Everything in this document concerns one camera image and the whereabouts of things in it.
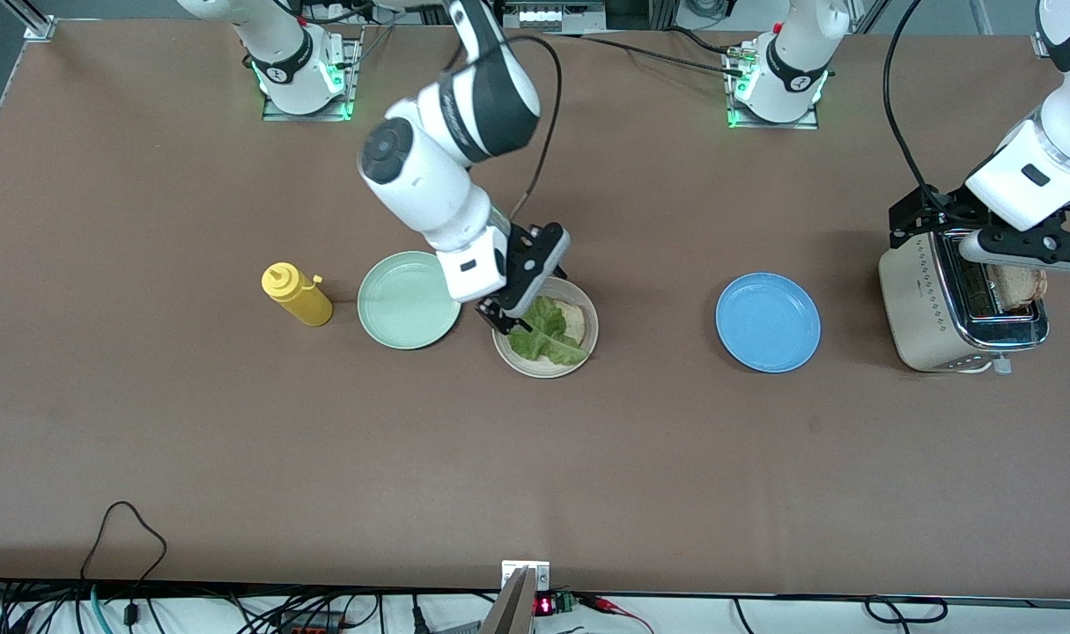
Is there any silver corner bracket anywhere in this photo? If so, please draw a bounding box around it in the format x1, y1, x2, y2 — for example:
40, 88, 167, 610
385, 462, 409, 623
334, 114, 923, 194
2, 0, 57, 41

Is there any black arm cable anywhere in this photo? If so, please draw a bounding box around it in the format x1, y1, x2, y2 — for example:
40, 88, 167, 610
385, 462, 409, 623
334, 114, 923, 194
882, 0, 938, 196
446, 33, 564, 225

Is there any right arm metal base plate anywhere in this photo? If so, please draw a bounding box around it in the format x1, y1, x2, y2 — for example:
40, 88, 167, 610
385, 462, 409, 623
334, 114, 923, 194
262, 26, 364, 122

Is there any aluminium camera mount post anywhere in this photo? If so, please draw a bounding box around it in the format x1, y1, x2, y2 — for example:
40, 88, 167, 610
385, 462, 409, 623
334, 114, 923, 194
480, 560, 551, 634

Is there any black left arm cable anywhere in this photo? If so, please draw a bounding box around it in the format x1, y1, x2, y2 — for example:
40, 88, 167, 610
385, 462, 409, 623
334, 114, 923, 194
882, 0, 938, 196

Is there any silver lit control box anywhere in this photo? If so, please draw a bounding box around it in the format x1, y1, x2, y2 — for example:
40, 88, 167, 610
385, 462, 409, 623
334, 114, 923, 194
499, 0, 606, 34

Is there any mint green plate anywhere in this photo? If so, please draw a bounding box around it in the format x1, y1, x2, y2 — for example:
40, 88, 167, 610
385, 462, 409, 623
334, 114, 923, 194
357, 251, 463, 351

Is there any green lettuce leaf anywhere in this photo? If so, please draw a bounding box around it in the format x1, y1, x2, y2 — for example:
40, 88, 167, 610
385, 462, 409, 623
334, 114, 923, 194
508, 296, 590, 367

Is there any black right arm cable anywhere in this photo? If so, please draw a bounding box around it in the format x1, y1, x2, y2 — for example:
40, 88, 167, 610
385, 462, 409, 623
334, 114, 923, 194
446, 33, 564, 225

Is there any beige chrome toaster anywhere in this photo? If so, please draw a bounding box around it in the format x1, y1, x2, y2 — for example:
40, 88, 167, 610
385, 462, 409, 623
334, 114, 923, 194
878, 227, 1051, 375

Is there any long black table cable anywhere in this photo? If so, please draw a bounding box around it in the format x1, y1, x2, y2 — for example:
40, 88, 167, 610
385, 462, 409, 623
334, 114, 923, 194
543, 30, 747, 80

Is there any brown-crusted bread slice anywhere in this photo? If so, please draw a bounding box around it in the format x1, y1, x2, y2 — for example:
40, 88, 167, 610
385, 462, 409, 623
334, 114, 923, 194
988, 264, 1048, 311
557, 299, 588, 350

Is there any beige plate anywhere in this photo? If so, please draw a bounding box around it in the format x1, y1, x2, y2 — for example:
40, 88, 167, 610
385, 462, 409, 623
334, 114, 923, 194
491, 276, 600, 380

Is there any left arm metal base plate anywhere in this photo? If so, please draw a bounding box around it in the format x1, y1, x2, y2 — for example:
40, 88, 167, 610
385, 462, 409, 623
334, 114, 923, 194
727, 48, 820, 130

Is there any yellow squeeze bottle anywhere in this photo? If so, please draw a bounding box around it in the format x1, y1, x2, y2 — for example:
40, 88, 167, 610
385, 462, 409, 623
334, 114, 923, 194
262, 262, 335, 328

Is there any thin black looped cable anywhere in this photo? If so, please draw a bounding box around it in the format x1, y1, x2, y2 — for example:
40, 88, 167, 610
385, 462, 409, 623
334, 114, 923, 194
78, 500, 168, 628

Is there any blue plate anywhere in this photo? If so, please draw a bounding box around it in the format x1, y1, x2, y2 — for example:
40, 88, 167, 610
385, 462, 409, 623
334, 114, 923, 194
715, 272, 823, 374

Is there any red clip wire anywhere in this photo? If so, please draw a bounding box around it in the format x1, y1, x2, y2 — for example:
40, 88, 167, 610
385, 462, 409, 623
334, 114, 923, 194
579, 594, 657, 634

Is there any coiled black cable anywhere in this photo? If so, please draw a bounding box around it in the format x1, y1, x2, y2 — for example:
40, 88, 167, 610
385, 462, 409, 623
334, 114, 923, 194
864, 596, 949, 625

